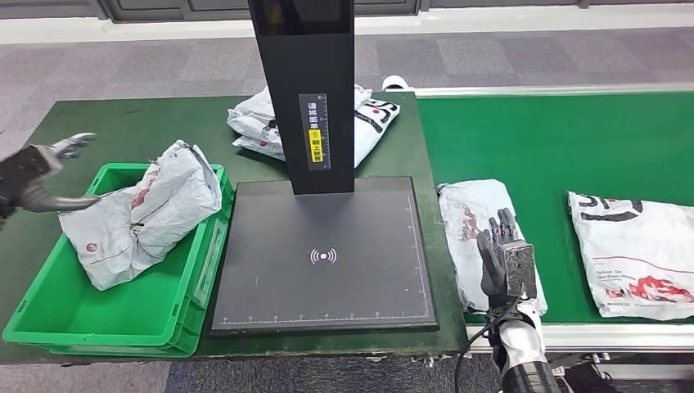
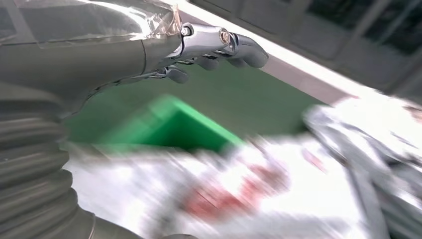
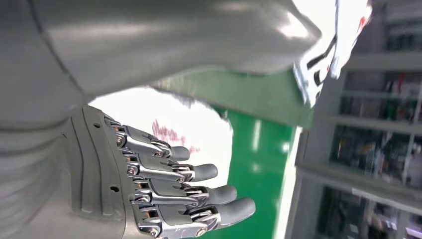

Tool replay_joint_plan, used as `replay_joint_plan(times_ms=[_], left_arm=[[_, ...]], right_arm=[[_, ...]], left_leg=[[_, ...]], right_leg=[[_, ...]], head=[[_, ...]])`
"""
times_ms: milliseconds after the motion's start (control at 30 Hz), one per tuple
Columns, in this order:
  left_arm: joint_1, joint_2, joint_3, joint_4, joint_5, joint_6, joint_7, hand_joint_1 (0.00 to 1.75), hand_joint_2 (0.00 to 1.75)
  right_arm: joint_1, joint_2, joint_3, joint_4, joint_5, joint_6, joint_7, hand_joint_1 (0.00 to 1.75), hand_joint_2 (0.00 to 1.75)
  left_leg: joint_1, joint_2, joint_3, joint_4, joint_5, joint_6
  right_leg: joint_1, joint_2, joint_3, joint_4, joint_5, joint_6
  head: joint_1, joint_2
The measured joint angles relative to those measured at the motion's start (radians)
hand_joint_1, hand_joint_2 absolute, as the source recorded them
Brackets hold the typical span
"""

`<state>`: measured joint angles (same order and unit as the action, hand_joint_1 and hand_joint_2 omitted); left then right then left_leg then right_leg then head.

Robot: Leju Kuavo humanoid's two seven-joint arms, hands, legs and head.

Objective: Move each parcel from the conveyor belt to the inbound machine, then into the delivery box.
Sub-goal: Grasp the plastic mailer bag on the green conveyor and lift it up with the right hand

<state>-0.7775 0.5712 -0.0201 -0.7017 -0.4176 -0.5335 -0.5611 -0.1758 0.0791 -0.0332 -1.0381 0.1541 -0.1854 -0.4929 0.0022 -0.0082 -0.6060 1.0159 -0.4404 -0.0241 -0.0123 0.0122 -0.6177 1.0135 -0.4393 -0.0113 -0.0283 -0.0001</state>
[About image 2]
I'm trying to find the grey parcel red print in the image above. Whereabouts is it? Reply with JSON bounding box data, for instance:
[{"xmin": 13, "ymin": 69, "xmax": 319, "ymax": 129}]
[{"xmin": 62, "ymin": 92, "xmax": 422, "ymax": 239}]

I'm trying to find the green plastic crate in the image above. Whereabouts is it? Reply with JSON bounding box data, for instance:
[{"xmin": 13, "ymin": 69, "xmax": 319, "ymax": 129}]
[{"xmin": 96, "ymin": 94, "xmax": 246, "ymax": 154}]

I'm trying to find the dark green table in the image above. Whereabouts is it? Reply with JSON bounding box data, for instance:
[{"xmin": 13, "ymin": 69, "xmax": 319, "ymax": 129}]
[{"xmin": 64, "ymin": 62, "xmax": 325, "ymax": 146}]

